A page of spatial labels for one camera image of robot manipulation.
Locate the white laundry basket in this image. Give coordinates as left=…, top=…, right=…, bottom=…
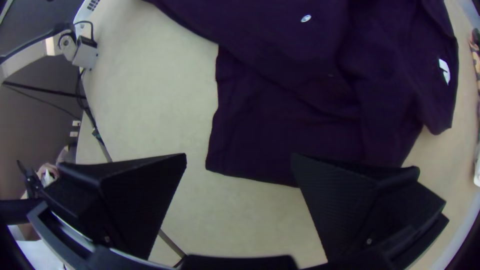
left=73, top=0, right=104, bottom=24

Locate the black cable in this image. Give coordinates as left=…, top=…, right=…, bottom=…
left=0, top=79, right=88, bottom=101
left=76, top=67, right=113, bottom=163

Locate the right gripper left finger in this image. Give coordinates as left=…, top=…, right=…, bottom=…
left=43, top=152, right=187, bottom=260

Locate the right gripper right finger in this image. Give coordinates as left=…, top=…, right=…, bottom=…
left=290, top=152, right=450, bottom=263

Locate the dark t-shirt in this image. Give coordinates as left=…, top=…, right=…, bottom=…
left=142, top=0, right=460, bottom=188

